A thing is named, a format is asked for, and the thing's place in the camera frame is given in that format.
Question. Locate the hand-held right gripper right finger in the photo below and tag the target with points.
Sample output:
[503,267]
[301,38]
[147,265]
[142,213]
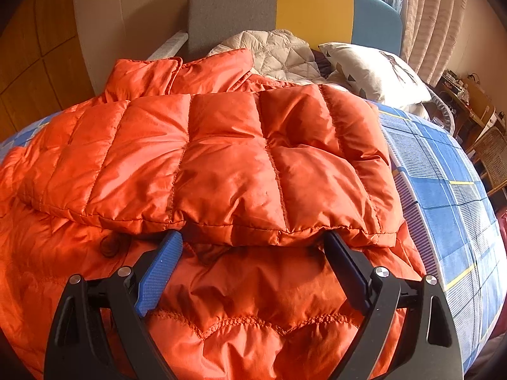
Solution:
[348,273]

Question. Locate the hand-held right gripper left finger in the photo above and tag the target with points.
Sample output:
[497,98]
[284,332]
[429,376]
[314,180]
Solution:
[158,277]

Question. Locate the orange puffer jacket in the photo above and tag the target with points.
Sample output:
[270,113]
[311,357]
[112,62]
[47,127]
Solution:
[222,158]

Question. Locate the blue plaid bed sheet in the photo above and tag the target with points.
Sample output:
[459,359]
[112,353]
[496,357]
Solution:
[435,190]

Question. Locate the wicker chair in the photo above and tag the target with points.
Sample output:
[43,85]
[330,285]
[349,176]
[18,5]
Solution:
[491,150]

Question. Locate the white printed pillow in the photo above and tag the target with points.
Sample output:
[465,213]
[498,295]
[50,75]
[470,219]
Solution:
[372,71]

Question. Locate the wooden desk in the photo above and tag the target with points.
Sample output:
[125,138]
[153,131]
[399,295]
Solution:
[479,107]

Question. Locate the dark purple cloth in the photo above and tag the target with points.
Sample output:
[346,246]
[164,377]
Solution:
[320,63]

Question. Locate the beige quilted blanket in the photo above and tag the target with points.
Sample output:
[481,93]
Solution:
[277,51]

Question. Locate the wooden panel wardrobe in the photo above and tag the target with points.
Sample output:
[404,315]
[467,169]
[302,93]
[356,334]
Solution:
[39,47]

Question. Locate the grey yellow blue headboard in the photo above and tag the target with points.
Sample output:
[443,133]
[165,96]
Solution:
[309,12]

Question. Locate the beige striped curtain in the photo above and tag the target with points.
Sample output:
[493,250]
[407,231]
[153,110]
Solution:
[431,16]

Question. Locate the white bed rail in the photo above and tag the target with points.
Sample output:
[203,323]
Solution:
[168,45]

